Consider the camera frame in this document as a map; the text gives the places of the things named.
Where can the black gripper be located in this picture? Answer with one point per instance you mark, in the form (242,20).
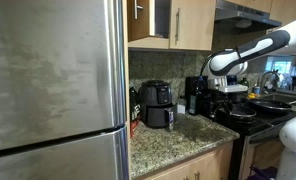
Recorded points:
(220,100)

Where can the black air fryer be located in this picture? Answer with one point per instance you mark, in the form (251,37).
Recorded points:
(157,108)

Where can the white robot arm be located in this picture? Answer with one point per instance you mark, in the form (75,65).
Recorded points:
(229,62)

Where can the small black frying pan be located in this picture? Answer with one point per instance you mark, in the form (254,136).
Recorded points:
(242,112)

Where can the green dish soap bottle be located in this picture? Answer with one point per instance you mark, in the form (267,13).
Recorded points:
(244,82)

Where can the dark olive oil bottle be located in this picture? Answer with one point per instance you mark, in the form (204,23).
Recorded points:
(192,104)

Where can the large black frying pan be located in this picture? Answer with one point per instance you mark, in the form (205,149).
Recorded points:
(271,105)

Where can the black electric stove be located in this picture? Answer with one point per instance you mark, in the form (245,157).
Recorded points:
(261,128)

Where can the wooden lower cabinet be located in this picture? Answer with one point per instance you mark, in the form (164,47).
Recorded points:
(212,165)

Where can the wooden cabinet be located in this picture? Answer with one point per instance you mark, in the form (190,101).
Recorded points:
(171,24)
(212,165)

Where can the black range hood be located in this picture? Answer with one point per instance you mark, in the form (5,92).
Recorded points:
(235,18)

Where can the black protein powder tub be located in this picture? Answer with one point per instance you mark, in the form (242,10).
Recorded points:
(134,103)

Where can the wooden upper cabinet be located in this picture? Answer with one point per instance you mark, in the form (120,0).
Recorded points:
(171,24)

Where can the stainless steel refrigerator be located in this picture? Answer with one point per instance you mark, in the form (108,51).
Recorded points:
(62,90)

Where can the white wall outlet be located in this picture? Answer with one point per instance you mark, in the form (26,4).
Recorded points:
(181,109)

